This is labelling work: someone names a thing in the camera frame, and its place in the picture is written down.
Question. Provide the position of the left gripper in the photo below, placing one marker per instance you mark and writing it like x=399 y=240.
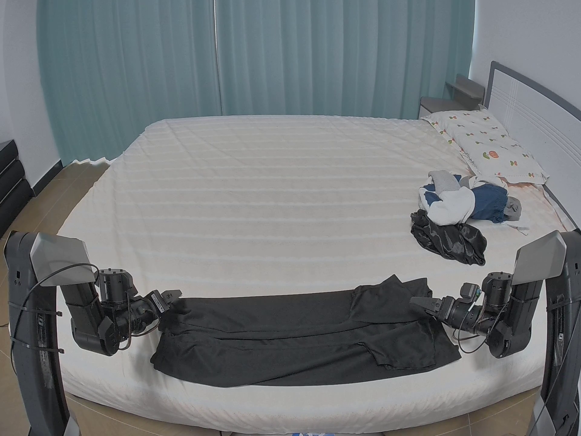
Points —
x=158 y=301

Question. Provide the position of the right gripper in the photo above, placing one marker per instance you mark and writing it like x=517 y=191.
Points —
x=451 y=312

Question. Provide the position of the black T-shirt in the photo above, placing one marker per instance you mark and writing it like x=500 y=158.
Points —
x=295 y=334

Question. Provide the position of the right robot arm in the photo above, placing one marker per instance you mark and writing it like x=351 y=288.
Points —
x=540 y=257

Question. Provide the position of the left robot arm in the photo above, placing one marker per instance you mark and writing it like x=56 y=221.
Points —
x=59 y=257

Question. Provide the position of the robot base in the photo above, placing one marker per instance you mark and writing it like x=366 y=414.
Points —
x=317 y=434

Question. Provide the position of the pile of clothes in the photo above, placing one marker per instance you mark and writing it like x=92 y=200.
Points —
x=454 y=202

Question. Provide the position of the bed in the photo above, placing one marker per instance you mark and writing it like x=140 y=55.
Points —
x=272 y=189

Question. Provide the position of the black shiny garment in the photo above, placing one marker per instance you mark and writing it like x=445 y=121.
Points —
x=449 y=239

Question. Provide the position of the white printed pillow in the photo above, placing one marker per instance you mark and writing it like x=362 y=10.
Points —
x=490 y=146

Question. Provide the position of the black chest of drawers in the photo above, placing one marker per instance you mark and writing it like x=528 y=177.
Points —
x=11 y=180

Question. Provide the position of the grey bedside table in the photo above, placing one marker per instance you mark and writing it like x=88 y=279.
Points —
x=435 y=103

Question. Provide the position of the blue-green curtain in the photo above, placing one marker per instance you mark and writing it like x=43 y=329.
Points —
x=340 y=39
x=131 y=61

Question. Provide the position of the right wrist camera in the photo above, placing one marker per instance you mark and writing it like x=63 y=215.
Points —
x=470 y=293

